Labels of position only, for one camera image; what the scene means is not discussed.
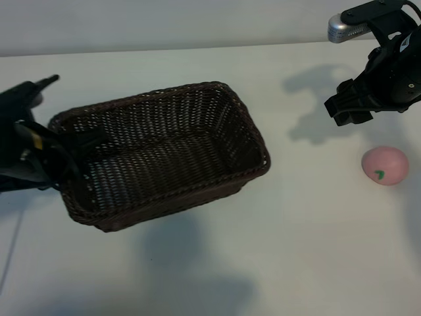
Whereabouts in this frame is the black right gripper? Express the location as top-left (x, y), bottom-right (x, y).
top-left (324, 28), bottom-right (421, 126)

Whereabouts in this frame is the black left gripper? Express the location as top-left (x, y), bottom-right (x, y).
top-left (0, 120), bottom-right (107, 192)

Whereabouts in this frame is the pink peach with green mark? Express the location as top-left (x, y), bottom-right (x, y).
top-left (360, 145), bottom-right (410, 186)

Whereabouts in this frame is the dark brown wicker basket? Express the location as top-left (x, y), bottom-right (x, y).
top-left (48, 80), bottom-right (272, 233)

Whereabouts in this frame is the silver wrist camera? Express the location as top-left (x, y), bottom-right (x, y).
top-left (328, 12), bottom-right (375, 43)

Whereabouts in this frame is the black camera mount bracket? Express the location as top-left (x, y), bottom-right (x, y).
top-left (341, 0), bottom-right (421, 45)

